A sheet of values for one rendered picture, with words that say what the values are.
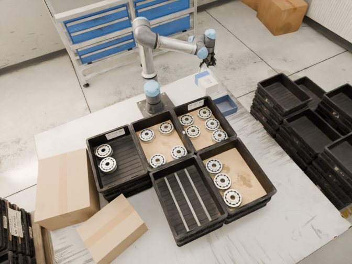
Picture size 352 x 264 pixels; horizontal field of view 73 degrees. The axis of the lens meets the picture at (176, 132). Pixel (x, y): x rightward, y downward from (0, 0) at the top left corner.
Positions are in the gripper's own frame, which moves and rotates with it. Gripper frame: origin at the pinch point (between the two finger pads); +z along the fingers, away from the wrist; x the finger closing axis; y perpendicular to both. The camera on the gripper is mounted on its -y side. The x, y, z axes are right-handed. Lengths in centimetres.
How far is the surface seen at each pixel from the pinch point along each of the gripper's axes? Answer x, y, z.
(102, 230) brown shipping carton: -113, 81, 2
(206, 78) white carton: 0.3, 0.5, 9.3
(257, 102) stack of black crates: 51, 18, 49
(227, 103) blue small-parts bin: 4.9, 26.2, 17.7
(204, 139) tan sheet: -34, 55, 5
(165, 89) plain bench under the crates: -32.3, -13.5, 18.4
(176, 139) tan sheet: -51, 46, 5
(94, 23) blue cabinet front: -60, -142, 12
